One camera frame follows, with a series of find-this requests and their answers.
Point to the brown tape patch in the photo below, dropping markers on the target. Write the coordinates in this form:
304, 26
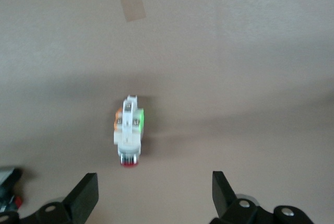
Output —
132, 6

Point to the black square push button switch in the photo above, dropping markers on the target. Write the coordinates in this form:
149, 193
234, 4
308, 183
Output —
7, 182

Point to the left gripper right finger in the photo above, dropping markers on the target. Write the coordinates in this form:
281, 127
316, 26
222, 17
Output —
227, 203

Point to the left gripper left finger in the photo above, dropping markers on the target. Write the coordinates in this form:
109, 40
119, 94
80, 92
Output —
78, 203

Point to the red push button switch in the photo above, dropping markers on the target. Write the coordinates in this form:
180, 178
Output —
128, 130

